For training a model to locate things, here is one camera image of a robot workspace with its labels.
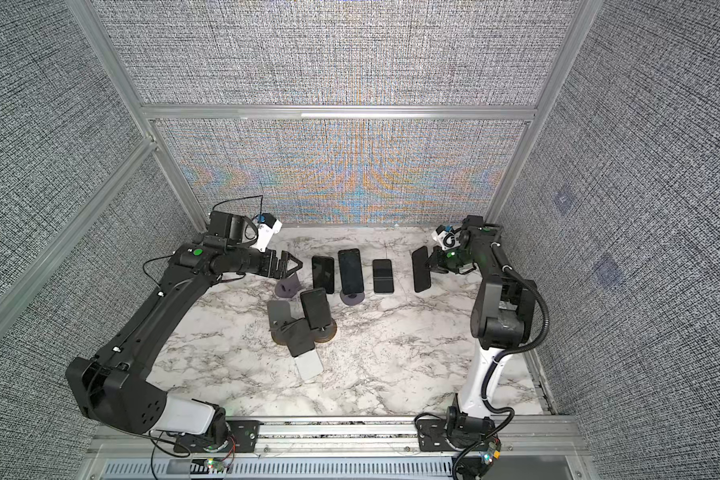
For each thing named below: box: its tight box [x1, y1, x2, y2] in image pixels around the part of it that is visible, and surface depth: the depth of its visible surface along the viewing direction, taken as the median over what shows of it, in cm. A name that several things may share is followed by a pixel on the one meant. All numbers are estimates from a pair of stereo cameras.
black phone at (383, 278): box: [372, 259, 394, 293], surface depth 106 cm
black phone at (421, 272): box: [412, 246, 431, 293], surface depth 97 cm
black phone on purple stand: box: [338, 248, 364, 295], surface depth 95 cm
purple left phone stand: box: [275, 272, 300, 298], surface depth 100 cm
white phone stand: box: [294, 348, 324, 381], surface depth 86 cm
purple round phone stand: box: [340, 290, 365, 306], surface depth 99 cm
